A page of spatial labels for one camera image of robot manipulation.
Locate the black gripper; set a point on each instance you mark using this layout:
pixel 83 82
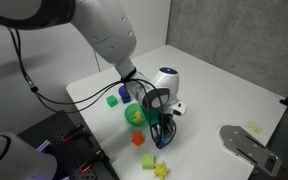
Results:
pixel 164 121

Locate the dark blue block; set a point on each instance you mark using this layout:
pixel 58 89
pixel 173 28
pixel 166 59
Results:
pixel 126 99

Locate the lime green block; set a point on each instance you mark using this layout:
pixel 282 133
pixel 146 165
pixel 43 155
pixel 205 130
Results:
pixel 148 161

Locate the green plastic bowl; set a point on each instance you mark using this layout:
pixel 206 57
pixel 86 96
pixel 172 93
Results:
pixel 129 115

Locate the grey metal mounting plate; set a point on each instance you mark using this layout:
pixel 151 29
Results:
pixel 240 143

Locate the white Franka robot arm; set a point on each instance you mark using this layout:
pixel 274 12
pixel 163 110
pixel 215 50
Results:
pixel 110 33

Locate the black orange toggle clamp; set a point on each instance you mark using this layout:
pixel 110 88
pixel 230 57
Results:
pixel 71 132
pixel 91 161

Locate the yellow toy in bowl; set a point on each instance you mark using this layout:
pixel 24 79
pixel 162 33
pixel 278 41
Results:
pixel 137 117

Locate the pale yellow sticky note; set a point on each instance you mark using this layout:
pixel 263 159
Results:
pixel 254 127

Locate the black robot base board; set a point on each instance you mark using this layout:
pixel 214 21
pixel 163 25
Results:
pixel 67 156

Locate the teal green block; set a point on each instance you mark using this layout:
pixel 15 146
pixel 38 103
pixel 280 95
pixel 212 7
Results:
pixel 112 101

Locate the yellow spiky toy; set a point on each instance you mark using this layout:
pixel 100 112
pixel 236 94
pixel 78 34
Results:
pixel 161 170

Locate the orange toy figure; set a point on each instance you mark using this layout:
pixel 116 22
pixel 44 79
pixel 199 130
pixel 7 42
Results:
pixel 138 138

